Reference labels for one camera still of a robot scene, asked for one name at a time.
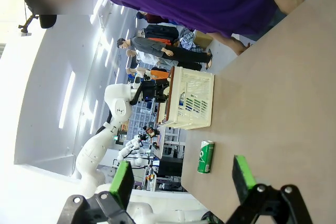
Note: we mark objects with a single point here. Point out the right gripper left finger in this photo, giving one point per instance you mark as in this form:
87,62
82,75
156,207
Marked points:
122,182

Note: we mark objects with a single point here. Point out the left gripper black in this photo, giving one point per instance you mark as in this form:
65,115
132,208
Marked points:
157,90

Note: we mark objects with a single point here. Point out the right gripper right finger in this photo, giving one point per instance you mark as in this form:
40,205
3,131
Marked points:
242,174

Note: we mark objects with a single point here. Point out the green drink can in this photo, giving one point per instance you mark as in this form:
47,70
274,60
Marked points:
206,160

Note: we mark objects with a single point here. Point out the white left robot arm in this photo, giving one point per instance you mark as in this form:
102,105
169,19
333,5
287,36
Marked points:
92,153

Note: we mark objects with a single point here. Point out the person's right forearm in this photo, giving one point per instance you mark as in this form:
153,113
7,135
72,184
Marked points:
221,38

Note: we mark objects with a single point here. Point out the cream basket with brown rim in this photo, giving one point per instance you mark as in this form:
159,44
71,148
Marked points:
191,98

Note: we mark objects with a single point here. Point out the person's right hand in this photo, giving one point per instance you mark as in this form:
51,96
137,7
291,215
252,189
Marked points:
240,47

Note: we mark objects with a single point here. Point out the small white background robot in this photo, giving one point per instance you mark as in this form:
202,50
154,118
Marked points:
131,150

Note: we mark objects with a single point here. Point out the mannequin in white shirt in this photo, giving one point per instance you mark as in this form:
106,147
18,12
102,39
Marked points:
147,57

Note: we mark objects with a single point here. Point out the person in grey shirt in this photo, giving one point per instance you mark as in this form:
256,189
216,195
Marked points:
162,48

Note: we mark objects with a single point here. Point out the small red display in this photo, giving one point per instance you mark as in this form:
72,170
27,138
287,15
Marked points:
150,132

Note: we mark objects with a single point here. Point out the black monitor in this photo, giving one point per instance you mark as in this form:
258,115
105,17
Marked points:
170,166

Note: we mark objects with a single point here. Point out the pile of checked clothes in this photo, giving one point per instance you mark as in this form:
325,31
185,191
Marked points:
187,40

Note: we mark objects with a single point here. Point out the brown cardboard box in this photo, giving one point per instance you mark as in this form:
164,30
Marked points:
203,39

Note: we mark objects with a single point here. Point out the black ceiling-mounted device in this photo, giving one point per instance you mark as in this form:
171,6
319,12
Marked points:
47,20

